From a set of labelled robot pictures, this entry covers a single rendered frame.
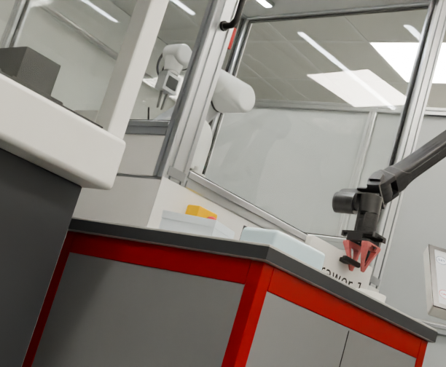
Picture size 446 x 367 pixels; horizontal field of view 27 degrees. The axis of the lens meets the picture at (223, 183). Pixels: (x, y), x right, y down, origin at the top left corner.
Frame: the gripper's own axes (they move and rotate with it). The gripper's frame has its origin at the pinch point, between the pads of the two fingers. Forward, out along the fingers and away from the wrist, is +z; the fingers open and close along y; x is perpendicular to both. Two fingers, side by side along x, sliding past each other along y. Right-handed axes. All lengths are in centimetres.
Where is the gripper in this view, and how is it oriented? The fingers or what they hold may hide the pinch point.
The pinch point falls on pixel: (357, 268)
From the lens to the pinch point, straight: 238.9
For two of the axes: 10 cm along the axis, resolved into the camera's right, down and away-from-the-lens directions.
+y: -7.5, -0.2, 6.7
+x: -6.2, -3.4, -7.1
